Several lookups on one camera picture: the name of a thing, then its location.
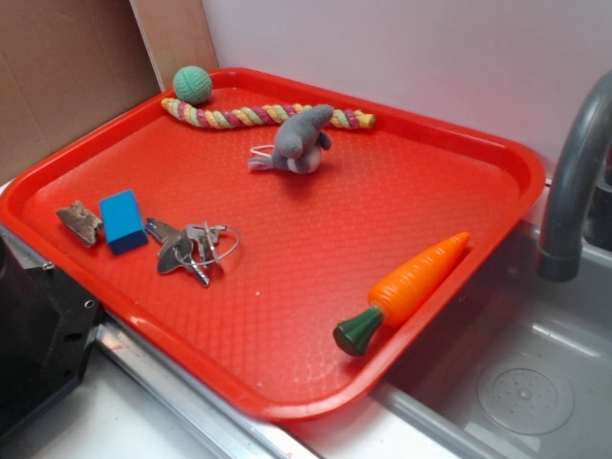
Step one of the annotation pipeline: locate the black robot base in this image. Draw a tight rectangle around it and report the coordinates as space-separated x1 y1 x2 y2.
1 241 102 441

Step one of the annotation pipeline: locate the red plastic tray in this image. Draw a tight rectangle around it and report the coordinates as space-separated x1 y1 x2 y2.
1 69 545 421

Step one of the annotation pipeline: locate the grey plush toy animal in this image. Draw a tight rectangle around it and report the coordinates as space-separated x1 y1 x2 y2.
248 104 334 175

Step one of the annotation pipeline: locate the silver key bunch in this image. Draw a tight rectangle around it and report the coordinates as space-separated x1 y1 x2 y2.
145 217 242 288

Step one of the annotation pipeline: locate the orange plastic carrot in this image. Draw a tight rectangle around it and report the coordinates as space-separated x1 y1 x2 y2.
333 231 470 357

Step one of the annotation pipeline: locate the blue rectangular block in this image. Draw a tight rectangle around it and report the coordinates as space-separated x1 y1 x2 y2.
99 190 147 255

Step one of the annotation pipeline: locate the green rubber ball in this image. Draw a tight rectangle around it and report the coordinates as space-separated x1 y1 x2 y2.
172 66 213 105

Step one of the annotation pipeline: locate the brown wood chunk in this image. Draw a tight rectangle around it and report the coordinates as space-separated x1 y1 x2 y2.
55 200 103 248

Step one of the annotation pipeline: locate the grey toy faucet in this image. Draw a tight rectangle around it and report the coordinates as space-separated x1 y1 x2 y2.
536 73 611 282

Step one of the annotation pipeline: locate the grey plastic sink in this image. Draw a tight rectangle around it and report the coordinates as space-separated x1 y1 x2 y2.
374 224 611 458

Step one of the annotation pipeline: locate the brown cardboard panel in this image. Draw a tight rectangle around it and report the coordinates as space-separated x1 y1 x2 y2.
1 1 160 183

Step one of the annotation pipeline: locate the multicolored braided rope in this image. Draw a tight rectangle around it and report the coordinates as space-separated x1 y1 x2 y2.
160 97 377 131

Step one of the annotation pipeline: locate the silver metal rail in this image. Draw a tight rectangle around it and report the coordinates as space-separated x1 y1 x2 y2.
96 315 315 458

